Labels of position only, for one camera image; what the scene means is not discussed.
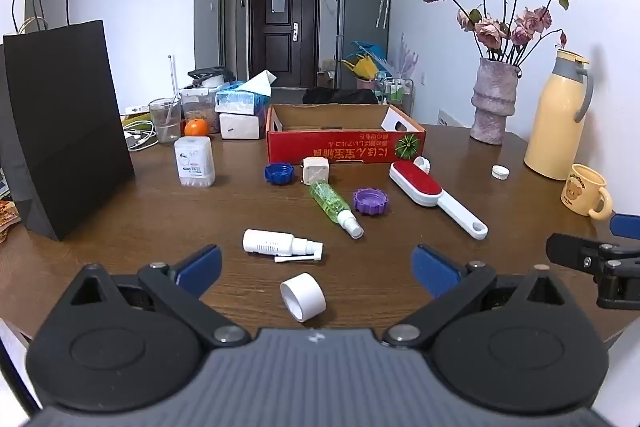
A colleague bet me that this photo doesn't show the green spray bottle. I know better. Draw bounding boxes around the green spray bottle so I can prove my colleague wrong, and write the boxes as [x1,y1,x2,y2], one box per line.
[308,180,365,240]

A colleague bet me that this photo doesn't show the metal trolley with bottles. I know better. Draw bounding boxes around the metal trolley with bottles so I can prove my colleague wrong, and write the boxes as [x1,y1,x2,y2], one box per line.
[377,77,416,115]

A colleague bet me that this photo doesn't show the printed snack packet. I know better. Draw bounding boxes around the printed snack packet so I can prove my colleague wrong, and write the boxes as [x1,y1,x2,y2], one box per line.
[0,199,23,243]

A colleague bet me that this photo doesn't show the grey refrigerator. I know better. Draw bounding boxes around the grey refrigerator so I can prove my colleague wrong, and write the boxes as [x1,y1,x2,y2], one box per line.
[336,0,393,92]

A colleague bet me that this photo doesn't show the blue tissue pack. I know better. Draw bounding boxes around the blue tissue pack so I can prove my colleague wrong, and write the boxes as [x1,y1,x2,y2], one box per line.
[215,71,277,115]

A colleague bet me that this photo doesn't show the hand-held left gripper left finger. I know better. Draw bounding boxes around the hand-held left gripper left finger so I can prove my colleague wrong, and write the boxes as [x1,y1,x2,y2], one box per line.
[64,244,251,349]

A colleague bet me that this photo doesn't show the yellow bear mug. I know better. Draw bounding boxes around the yellow bear mug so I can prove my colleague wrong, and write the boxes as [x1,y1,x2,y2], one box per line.
[560,163,614,220]

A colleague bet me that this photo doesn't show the dark side door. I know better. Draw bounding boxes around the dark side door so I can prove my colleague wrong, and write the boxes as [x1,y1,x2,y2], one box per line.
[218,0,238,80]

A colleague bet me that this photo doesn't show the purple fairy wings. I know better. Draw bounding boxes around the purple fairy wings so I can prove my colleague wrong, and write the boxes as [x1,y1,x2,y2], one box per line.
[387,34,418,78]

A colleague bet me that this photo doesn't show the white cylinder cap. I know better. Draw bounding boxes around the white cylinder cap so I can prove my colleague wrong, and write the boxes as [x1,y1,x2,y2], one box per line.
[280,272,327,323]

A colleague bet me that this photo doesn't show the white charger with cables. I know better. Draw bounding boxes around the white charger with cables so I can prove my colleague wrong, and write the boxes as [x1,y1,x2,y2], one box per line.
[122,122,160,152]

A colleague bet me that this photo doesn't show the white cube box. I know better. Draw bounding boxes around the white cube box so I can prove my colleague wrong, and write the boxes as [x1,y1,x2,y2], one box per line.
[301,157,331,186]

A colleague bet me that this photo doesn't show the white board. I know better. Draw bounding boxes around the white board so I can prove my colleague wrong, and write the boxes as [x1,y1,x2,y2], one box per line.
[437,109,471,128]

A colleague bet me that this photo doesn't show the black gooseneck clamp holder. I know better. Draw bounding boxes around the black gooseneck clamp holder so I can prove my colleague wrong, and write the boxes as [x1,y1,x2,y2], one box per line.
[187,66,236,84]

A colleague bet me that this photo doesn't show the red and white lint brush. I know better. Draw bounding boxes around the red and white lint brush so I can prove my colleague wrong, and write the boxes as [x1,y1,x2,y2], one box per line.
[389,156,489,240]

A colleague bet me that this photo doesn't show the purple tissue pack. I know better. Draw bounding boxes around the purple tissue pack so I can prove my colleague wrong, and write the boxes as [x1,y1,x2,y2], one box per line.
[219,111,268,140]

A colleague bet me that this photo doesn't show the blue ridged bottle cap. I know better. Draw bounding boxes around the blue ridged bottle cap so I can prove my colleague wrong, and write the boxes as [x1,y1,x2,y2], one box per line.
[264,162,295,186]

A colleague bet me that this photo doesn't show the black paper bag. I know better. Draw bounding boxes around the black paper bag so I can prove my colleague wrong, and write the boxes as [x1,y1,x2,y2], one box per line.
[0,0,136,242]

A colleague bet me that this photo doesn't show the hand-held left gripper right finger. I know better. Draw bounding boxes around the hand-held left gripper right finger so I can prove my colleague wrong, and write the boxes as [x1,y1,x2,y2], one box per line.
[382,244,571,349]

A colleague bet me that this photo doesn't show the purple ridged bottle cap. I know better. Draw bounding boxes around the purple ridged bottle cap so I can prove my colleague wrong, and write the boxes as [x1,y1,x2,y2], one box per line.
[353,188,390,216]

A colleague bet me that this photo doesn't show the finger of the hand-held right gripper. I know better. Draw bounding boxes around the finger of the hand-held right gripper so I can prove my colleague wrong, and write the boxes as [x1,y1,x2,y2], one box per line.
[610,213,640,239]
[545,232,640,311]

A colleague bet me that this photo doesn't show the blue plastic stool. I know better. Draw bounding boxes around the blue plastic stool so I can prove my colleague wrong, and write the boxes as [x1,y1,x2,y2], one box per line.
[350,41,388,64]

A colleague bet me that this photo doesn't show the yellow thermos jug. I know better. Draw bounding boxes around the yellow thermos jug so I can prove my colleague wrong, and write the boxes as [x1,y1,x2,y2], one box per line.
[523,49,595,181]

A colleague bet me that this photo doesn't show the red printed cardboard box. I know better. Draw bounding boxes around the red printed cardboard box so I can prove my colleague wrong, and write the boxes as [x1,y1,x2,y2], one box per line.
[265,103,427,165]

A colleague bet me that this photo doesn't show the dark brown entrance door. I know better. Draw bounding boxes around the dark brown entrance door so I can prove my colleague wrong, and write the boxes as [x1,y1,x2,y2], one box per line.
[248,0,321,88]

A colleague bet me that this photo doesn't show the white nasal spray bottle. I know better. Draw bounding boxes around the white nasal spray bottle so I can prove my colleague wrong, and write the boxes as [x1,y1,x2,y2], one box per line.
[243,228,324,264]

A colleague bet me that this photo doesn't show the clear container with white lid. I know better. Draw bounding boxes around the clear container with white lid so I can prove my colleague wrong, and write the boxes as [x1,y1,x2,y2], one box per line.
[180,87,221,134]

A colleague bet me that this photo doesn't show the clear glass cup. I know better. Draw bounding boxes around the clear glass cup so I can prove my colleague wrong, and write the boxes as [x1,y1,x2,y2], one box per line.
[148,97,182,144]

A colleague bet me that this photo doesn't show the black cloth covered chair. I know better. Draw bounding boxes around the black cloth covered chair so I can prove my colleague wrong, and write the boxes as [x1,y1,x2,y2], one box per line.
[302,88,379,105]

